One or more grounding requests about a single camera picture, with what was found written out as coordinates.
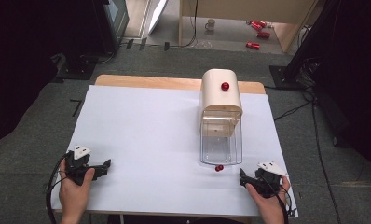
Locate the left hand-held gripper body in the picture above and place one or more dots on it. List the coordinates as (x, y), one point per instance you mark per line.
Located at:
(78, 169)

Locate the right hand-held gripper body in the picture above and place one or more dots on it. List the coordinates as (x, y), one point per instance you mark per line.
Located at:
(267, 180)

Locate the person's right hand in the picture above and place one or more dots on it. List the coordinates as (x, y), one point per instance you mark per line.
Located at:
(269, 203)

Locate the person's left hand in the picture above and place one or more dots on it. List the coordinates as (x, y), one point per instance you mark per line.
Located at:
(72, 194)

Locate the clear drawer with red knob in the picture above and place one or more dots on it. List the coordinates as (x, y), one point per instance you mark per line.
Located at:
(221, 146)

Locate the white paper sheet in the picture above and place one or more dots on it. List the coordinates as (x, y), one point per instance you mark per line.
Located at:
(143, 140)

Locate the cream box with red knob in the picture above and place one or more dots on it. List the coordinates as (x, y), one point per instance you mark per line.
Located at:
(219, 93)

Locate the wooden table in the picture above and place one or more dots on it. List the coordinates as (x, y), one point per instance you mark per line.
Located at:
(162, 82)

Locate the black stand base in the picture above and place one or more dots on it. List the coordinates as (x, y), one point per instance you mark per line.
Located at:
(76, 67)

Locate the dark curtain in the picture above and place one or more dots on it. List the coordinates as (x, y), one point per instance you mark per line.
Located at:
(22, 62)
(357, 77)

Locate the red can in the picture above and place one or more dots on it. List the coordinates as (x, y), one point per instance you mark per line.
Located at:
(262, 23)
(263, 34)
(256, 25)
(252, 45)

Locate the black metal stand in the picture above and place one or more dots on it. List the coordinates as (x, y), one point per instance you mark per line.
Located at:
(301, 46)

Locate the beige mug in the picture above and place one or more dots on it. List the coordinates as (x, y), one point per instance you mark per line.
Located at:
(210, 24)

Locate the white board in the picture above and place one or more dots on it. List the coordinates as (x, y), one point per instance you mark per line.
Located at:
(158, 14)

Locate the light wooden furniture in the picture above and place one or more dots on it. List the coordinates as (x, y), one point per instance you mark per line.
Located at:
(236, 11)

